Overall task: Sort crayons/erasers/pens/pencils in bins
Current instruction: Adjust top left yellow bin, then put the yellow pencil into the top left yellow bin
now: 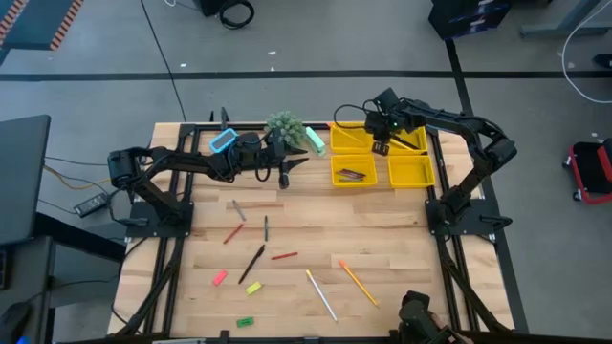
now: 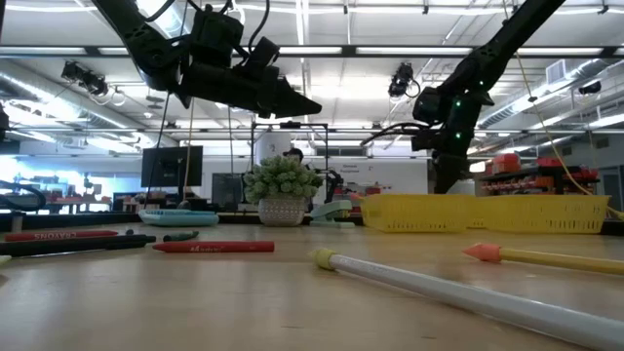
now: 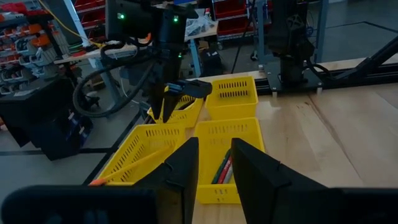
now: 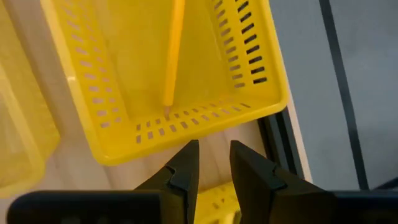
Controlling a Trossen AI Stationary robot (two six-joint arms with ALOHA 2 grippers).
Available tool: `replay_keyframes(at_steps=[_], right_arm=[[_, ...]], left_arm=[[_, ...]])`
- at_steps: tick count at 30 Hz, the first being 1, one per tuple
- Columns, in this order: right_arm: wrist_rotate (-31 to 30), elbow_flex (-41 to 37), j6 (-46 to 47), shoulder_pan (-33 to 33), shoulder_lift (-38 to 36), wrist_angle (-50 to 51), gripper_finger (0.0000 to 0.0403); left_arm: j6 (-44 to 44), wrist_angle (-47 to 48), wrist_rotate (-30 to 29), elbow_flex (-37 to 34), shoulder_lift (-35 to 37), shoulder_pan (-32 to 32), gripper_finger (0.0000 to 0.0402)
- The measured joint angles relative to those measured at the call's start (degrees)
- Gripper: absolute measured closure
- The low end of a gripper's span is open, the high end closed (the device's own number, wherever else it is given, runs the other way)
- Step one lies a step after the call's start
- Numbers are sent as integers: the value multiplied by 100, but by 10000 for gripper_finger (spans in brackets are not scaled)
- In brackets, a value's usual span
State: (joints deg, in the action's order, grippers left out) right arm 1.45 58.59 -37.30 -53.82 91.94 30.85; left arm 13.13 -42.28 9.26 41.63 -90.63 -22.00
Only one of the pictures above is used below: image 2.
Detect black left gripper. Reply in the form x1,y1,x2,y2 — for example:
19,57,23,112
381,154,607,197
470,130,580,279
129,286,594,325
177,60,324,119

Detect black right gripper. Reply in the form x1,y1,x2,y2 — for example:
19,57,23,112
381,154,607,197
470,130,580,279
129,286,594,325
411,90,494,196

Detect white pencil yellow eraser cap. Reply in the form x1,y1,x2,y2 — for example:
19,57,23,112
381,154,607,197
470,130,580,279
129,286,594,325
307,247,624,351

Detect yellow pencil orange eraser cap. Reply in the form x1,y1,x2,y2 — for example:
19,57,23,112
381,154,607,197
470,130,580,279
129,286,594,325
461,242,624,276

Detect red crayon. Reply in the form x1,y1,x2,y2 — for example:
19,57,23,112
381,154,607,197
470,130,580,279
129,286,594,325
4,229,120,244
152,240,276,254

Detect black pen with clip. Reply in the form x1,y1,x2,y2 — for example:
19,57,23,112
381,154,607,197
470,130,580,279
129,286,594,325
0,234,158,258

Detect black tool cart red bins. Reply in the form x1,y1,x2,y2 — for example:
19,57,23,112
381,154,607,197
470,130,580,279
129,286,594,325
470,152,602,197

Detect white column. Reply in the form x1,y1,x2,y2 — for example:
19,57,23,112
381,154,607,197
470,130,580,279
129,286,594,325
253,131,293,165

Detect yellow plastic bin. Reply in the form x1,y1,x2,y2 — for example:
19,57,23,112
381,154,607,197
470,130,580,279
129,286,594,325
480,193,612,235
462,197,488,229
359,193,473,234

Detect green artificial potted plant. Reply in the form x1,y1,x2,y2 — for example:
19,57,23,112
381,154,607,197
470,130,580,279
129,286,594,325
242,154,324,228

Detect black panel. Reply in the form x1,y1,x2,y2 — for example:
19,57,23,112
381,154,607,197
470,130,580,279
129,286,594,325
211,172,246,212

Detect mint green stapler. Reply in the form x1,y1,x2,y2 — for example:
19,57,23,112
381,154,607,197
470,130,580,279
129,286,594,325
309,198,357,229

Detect black monitor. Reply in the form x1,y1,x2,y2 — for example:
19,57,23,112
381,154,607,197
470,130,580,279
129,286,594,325
140,145,205,189

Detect teal shallow tray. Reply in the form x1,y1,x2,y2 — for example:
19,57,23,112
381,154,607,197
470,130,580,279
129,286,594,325
137,208,220,228

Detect black metal frame stand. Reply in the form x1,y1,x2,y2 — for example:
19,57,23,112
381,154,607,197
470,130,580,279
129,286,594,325
250,120,330,196

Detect white wall board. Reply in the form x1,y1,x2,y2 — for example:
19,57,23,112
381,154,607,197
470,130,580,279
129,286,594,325
311,158,430,196

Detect black ceiling camera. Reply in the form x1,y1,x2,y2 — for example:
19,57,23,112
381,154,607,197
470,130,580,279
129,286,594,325
60,59,110,98
387,61,422,99

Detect silver ceiling air duct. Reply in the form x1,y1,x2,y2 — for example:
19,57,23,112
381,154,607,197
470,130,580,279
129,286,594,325
0,58,179,147

